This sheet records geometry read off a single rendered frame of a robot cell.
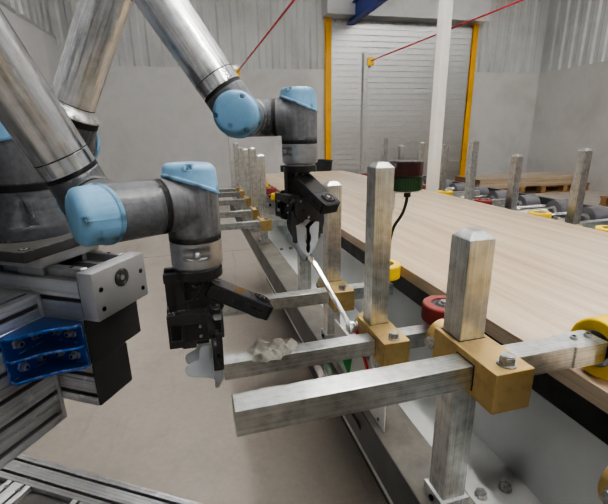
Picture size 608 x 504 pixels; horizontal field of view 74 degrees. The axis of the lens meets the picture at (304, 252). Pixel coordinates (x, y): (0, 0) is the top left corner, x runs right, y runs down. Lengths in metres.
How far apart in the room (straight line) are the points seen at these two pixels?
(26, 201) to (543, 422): 0.96
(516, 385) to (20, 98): 0.67
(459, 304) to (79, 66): 0.81
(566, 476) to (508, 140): 10.14
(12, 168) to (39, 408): 0.44
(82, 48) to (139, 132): 7.45
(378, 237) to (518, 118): 10.22
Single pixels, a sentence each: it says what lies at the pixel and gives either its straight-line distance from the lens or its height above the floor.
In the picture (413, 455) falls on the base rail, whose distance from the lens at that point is 0.77.
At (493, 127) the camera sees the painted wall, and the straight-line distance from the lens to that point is 10.47.
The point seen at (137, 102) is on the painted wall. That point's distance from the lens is 8.41.
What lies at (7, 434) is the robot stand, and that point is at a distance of 0.90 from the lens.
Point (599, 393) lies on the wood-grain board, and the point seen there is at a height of 0.89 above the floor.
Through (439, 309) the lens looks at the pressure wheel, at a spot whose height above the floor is 0.91.
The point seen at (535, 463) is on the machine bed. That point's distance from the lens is 0.86.
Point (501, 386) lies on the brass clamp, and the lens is 0.49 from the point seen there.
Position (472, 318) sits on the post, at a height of 1.00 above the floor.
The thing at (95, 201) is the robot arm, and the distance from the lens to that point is 0.53.
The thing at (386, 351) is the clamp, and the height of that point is 0.86.
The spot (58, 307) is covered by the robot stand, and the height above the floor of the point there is 0.92.
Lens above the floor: 1.22
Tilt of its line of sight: 17 degrees down
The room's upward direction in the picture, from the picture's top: 1 degrees counter-clockwise
